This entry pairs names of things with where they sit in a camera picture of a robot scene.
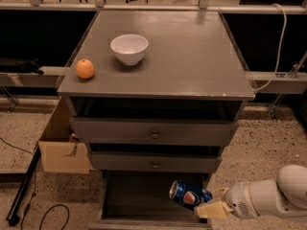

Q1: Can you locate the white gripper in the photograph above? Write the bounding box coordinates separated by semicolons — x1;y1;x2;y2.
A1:
194;182;258;219

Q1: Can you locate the blue pepsi can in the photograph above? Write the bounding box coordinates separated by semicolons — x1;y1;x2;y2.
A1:
169;180;212;210

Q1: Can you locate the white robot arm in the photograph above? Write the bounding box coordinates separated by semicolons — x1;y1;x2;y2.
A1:
194;165;307;222

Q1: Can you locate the grey bottom drawer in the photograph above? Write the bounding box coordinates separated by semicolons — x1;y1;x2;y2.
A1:
88;171;211;230

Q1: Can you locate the grey drawer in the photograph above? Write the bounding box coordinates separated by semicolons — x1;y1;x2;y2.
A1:
88;171;211;230
89;144;222;173
69;97;243;147

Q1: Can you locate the grey drawer cabinet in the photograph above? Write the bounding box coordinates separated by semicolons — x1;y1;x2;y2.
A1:
57;10;256;230

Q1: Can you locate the grey middle drawer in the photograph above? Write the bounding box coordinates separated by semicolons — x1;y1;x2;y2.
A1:
89;144;222;173

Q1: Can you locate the grey top drawer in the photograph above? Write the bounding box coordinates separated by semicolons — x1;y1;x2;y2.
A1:
69;97;243;147

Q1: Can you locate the cardboard box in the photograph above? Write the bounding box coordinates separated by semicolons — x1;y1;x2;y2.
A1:
38;99;92;174

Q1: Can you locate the white ceramic bowl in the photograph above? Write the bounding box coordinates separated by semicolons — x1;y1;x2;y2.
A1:
110;34;149;65

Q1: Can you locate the orange fruit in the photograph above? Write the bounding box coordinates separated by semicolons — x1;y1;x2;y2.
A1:
76;59;95;80

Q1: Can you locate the black bar on floor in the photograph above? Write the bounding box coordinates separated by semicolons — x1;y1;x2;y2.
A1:
6;147;41;226

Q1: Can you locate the black bag on shelf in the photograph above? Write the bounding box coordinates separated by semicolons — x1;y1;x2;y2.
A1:
0;57;44;75

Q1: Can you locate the white cable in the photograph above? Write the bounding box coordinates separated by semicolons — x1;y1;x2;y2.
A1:
252;3;288;93

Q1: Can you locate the black floor cable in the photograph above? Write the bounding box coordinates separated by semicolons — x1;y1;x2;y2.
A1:
0;137;71;230

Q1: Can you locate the metal railing frame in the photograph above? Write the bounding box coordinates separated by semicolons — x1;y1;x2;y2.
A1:
0;0;307;14

